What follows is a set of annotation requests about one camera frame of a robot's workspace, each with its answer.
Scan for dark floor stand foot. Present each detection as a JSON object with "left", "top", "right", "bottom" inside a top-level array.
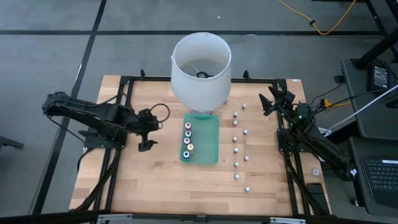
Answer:
[{"left": 0, "top": 135, "right": 25, "bottom": 150}]

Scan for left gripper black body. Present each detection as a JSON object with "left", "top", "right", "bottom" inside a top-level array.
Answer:
[{"left": 136, "top": 108, "right": 161, "bottom": 133}]

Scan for black flat device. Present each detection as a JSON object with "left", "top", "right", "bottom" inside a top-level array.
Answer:
[{"left": 306, "top": 182, "right": 326, "bottom": 203}]

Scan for yellow extension cord plug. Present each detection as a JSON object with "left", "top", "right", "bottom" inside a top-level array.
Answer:
[{"left": 320, "top": 98, "right": 352, "bottom": 109}]

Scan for silver bracket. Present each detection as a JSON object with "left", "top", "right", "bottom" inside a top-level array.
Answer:
[
  {"left": 269, "top": 217, "right": 307, "bottom": 224},
  {"left": 98, "top": 213, "right": 133, "bottom": 223}
]

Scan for white cable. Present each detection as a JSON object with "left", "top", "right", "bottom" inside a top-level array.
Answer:
[{"left": 322, "top": 84, "right": 398, "bottom": 135}]

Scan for black looped cable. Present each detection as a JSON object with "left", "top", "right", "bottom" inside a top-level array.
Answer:
[{"left": 149, "top": 103, "right": 171, "bottom": 124}]

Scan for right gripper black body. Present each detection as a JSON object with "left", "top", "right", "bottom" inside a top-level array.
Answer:
[{"left": 272, "top": 98, "right": 299, "bottom": 118}]

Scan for teal translucent plastic bin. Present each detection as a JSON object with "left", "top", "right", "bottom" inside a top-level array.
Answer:
[{"left": 179, "top": 113, "right": 220, "bottom": 166}]

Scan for black metal table frame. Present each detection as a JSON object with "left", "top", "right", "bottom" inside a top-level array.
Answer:
[{"left": 70, "top": 70, "right": 332, "bottom": 224}]

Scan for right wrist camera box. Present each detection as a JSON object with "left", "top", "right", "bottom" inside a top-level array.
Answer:
[{"left": 282, "top": 90, "right": 296, "bottom": 105}]

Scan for yellow power cable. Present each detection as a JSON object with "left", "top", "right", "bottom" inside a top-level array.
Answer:
[{"left": 278, "top": 0, "right": 358, "bottom": 35}]

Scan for black side table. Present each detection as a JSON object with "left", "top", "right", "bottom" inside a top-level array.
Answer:
[
  {"left": 341, "top": 57, "right": 398, "bottom": 139},
  {"left": 348, "top": 136, "right": 398, "bottom": 217}
]

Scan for black keyboard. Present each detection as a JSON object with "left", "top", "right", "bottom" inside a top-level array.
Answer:
[{"left": 362, "top": 159, "right": 398, "bottom": 200}]

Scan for table lamp white shade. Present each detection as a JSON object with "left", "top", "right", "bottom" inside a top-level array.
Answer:
[{"left": 170, "top": 32, "right": 233, "bottom": 116}]

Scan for black power supply brick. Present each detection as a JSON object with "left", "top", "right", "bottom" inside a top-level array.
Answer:
[{"left": 368, "top": 60, "right": 391, "bottom": 91}]

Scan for black stand leg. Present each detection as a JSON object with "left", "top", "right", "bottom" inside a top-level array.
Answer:
[{"left": 351, "top": 26, "right": 398, "bottom": 71}]

